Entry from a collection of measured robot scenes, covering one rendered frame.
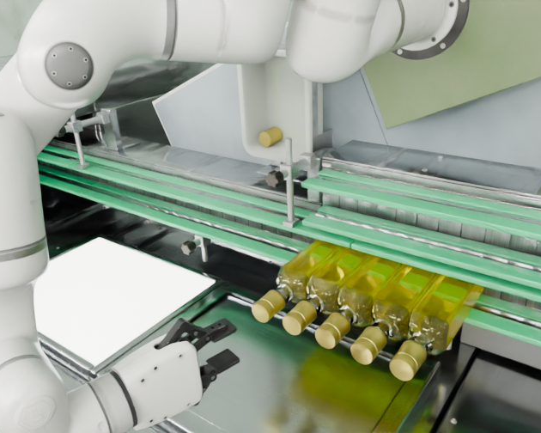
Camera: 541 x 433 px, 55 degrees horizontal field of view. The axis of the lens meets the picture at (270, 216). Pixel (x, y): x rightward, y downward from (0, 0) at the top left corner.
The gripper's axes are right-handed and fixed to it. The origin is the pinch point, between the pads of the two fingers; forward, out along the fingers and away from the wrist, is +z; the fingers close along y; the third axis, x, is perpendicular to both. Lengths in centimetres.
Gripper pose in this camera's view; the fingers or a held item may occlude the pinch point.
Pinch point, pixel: (221, 345)
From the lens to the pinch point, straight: 76.2
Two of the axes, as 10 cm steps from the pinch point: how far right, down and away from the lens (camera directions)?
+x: -6.2, -3.0, 7.2
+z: 7.8, -3.1, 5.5
